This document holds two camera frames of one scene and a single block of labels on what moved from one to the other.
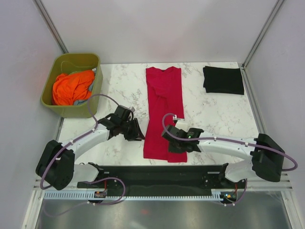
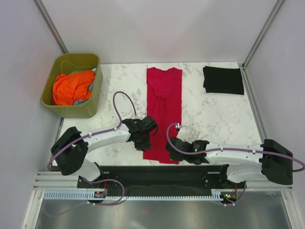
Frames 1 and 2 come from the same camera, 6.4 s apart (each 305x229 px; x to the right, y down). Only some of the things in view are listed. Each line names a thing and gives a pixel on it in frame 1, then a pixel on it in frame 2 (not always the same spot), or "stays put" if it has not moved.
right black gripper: (172, 149) to (174, 158)
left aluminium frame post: (51, 25) stays put
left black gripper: (136, 135) to (146, 146)
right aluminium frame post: (262, 34) stays put
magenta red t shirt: (164, 97) stays put
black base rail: (196, 180) stays put
